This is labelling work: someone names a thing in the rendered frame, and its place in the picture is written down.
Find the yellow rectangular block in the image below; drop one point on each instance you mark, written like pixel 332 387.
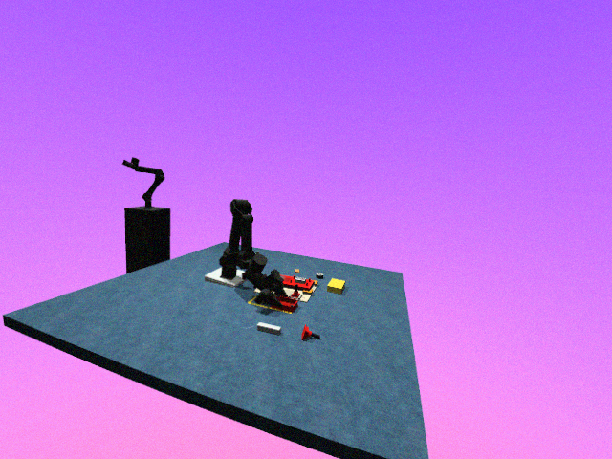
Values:
pixel 336 286

